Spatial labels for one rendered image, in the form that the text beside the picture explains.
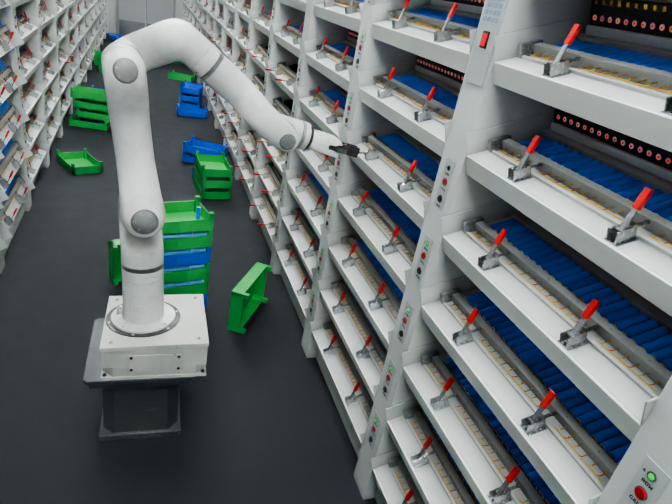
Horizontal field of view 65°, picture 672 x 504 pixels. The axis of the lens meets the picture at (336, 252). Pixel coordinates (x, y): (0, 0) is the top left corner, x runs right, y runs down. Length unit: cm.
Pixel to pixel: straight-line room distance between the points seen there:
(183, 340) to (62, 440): 53
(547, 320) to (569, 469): 26
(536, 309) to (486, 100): 45
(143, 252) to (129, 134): 34
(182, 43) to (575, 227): 103
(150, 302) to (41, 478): 59
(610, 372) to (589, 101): 44
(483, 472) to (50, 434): 134
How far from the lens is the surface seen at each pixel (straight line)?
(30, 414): 206
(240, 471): 184
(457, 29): 144
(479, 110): 120
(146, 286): 165
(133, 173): 151
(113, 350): 165
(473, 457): 129
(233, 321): 235
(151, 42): 150
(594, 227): 95
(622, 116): 92
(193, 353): 166
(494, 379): 118
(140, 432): 192
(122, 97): 144
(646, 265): 87
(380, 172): 162
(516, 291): 110
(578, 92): 99
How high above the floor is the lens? 141
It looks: 26 degrees down
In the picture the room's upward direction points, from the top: 11 degrees clockwise
